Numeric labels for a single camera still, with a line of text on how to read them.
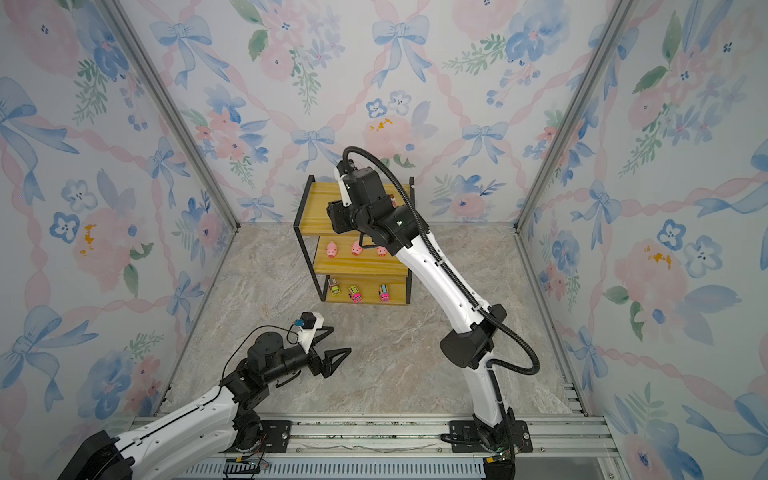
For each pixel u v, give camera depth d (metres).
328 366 0.69
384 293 0.97
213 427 0.54
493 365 0.55
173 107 0.86
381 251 0.88
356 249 0.88
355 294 0.97
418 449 0.73
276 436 0.74
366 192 0.51
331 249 0.88
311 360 0.69
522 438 0.75
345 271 0.86
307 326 0.67
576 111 0.86
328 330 0.80
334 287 0.98
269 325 0.68
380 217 0.52
